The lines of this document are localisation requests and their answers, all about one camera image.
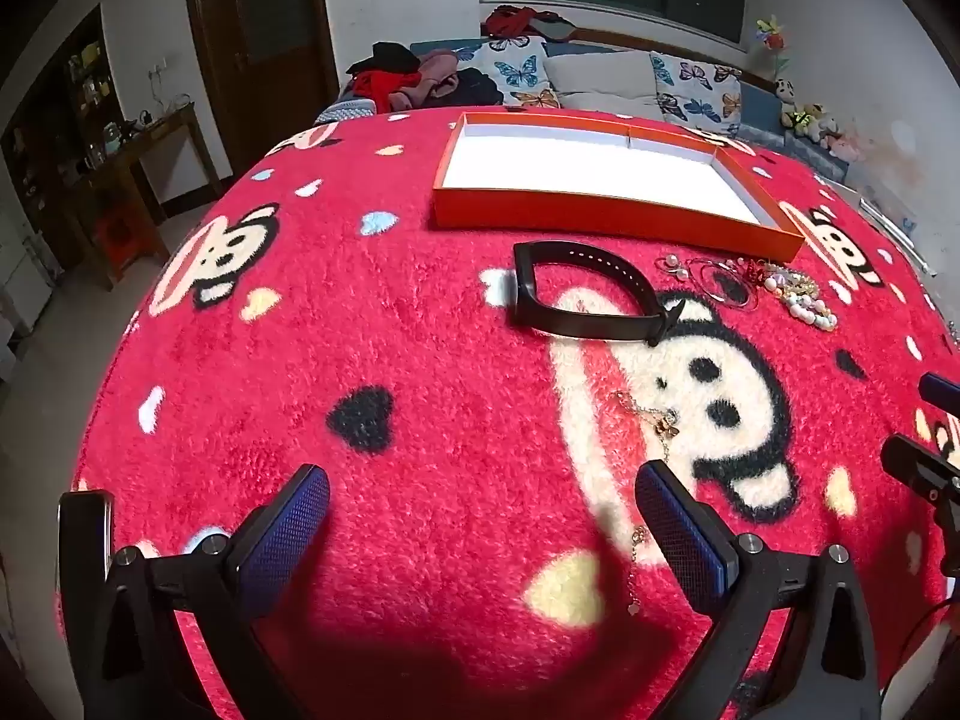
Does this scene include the green bead bracelet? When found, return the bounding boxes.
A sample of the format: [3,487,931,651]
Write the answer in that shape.
[763,270,820,302]

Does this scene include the butterfly print pillow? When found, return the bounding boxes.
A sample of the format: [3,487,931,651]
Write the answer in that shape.
[649,51,743,137]
[450,36,562,110]

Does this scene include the brown wooden door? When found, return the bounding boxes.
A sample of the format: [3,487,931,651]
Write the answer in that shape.
[182,0,340,158]

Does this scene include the white cushion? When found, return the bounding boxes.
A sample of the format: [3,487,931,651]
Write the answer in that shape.
[544,49,665,117]

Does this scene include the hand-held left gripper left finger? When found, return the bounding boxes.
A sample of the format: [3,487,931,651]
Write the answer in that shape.
[88,463,332,720]

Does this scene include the black smart band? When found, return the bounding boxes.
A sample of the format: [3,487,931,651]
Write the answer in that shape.
[512,240,687,347]

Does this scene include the black cable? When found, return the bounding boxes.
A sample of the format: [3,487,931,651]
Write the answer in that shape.
[877,592,960,698]

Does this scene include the red cartoon printed blanket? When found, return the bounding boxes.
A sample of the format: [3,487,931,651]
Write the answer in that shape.
[56,106,960,720]

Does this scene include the silver hoop earring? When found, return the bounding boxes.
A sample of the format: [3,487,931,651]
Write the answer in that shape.
[701,264,760,310]
[679,259,740,301]

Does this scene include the orange shallow tray box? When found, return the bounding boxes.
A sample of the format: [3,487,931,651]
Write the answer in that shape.
[431,111,806,262]

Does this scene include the brown wooden side desk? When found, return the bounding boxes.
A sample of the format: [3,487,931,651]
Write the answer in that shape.
[71,101,226,290]

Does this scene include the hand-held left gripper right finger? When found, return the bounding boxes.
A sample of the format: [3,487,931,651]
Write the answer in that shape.
[634,460,883,720]

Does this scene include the blue sofa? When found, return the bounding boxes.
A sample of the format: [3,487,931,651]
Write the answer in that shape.
[315,30,856,181]

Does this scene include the pastel large bead bracelet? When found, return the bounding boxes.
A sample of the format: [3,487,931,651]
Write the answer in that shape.
[784,292,838,332]

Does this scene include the pile of clothes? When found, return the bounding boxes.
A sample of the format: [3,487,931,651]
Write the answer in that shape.
[345,41,503,113]

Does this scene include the red clothes on windowsill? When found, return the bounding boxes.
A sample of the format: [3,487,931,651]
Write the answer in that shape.
[484,5,575,42]

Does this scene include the artificial flowers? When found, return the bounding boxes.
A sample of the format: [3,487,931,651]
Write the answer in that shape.
[754,15,792,76]

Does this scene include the red stool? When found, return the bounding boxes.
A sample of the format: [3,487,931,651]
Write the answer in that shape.
[94,214,170,271]

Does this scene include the group of plush toys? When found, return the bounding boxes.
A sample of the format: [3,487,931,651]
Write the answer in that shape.
[772,77,848,152]

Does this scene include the gold chain bracelet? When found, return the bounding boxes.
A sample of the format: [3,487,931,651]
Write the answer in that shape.
[615,388,682,612]

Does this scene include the white fridge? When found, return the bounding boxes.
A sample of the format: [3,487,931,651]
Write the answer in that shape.
[0,217,53,338]

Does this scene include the dark shelf cabinet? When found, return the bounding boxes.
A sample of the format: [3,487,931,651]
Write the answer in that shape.
[0,4,121,188]

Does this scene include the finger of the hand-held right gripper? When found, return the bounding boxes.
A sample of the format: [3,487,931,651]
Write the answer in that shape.
[880,433,960,578]
[918,371,960,418]

